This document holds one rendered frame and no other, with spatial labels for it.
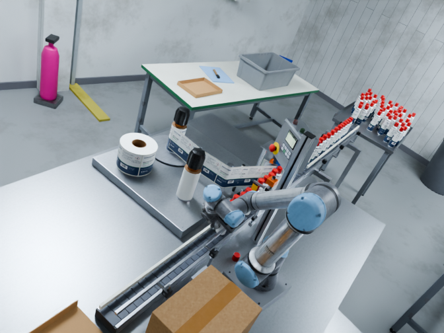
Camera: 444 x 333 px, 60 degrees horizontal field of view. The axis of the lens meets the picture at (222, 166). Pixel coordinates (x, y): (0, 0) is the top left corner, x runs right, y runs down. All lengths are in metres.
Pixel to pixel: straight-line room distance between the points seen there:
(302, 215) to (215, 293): 0.40
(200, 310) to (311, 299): 0.76
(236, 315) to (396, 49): 5.41
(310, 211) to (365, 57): 5.36
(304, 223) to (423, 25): 5.15
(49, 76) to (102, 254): 2.68
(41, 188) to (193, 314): 1.06
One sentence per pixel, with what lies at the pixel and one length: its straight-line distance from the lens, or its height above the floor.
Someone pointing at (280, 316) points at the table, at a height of 0.83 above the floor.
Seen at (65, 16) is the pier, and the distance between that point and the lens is 4.28.
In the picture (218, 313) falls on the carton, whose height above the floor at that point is 1.12.
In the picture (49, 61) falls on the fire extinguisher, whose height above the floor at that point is 0.48.
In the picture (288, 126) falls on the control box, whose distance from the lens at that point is 1.77.
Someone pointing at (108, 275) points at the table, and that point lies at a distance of 1.70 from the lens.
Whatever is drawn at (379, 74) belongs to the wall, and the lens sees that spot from 6.41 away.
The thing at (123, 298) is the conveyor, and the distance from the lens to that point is 1.59.
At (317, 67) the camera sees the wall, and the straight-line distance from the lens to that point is 6.90.
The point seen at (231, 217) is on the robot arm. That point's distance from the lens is 1.53.
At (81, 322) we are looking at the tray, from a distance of 1.58.
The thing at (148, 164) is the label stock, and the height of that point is 0.95.
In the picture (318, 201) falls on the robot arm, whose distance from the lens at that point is 1.27.
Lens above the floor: 2.19
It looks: 33 degrees down
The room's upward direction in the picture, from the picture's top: 21 degrees clockwise
